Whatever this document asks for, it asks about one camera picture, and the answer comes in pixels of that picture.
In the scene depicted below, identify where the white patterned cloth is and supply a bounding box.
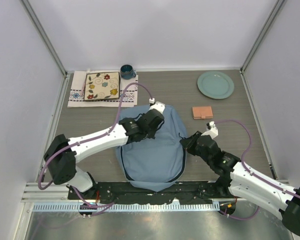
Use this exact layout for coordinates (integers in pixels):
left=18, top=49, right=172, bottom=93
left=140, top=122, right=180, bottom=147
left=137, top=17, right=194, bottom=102
left=67, top=70, right=138, bottom=108

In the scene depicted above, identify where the floral square tile plate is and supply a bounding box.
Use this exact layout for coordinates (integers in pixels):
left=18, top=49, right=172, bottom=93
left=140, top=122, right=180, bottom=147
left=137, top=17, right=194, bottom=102
left=83, top=72, right=120, bottom=102

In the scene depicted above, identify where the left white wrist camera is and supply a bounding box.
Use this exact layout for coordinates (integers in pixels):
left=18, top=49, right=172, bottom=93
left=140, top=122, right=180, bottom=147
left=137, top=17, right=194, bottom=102
left=148, top=97, right=166, bottom=114

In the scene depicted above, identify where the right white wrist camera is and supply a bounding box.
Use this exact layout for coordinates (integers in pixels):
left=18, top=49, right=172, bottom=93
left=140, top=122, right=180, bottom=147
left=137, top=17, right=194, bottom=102
left=201, top=121, right=219, bottom=139

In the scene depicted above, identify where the blue fabric backpack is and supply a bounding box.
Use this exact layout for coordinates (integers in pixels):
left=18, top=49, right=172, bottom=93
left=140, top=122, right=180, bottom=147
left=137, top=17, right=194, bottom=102
left=115, top=105, right=188, bottom=192

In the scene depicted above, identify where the teal round plate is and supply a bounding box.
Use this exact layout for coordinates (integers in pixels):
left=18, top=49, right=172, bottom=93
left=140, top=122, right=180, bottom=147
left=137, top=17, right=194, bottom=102
left=197, top=70, right=235, bottom=100

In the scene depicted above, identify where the white slotted cable duct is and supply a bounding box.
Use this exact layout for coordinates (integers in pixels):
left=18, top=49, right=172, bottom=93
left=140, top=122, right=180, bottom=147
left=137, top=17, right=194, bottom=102
left=32, top=201, right=220, bottom=213

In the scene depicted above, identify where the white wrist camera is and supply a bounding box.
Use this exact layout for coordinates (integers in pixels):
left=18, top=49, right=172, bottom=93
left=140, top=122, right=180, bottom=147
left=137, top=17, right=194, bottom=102
left=148, top=97, right=166, bottom=114
left=201, top=121, right=219, bottom=139

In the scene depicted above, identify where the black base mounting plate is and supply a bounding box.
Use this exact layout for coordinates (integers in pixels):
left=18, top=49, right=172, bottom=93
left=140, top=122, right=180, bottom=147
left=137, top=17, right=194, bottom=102
left=80, top=181, right=234, bottom=205

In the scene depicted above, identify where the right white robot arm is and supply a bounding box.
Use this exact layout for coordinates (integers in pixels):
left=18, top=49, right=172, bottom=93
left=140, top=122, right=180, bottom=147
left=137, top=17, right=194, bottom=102
left=180, top=131, right=300, bottom=237

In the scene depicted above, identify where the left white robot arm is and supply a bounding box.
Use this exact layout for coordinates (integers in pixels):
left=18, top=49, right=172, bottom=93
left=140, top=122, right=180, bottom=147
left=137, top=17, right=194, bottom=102
left=38, top=106, right=164, bottom=200

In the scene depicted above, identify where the dark blue ceramic mug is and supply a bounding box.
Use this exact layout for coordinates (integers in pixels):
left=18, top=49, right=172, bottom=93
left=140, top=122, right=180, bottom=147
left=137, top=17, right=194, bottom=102
left=120, top=64, right=137, bottom=80

